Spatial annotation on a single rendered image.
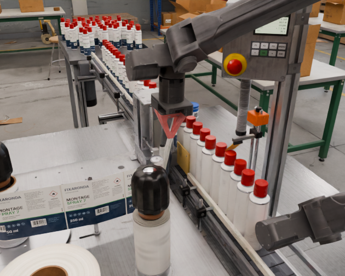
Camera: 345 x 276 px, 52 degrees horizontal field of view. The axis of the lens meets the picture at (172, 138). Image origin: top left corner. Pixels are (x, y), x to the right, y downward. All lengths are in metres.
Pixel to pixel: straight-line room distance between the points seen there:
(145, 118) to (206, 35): 0.62
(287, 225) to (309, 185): 0.65
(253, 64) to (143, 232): 0.49
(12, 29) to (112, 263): 7.66
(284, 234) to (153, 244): 0.28
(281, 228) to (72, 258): 0.43
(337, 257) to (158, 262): 0.52
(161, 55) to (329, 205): 0.42
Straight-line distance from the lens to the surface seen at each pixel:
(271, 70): 0.94
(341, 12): 5.15
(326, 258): 1.12
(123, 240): 1.02
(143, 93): 1.25
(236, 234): 0.99
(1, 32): 8.41
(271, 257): 1.00
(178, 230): 1.04
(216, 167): 1.05
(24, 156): 1.59
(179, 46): 0.68
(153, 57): 0.72
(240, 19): 0.67
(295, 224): 0.76
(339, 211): 0.68
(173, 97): 0.77
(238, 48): 0.93
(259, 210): 0.91
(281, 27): 0.91
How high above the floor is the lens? 1.58
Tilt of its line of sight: 28 degrees down
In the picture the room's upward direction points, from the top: straight up
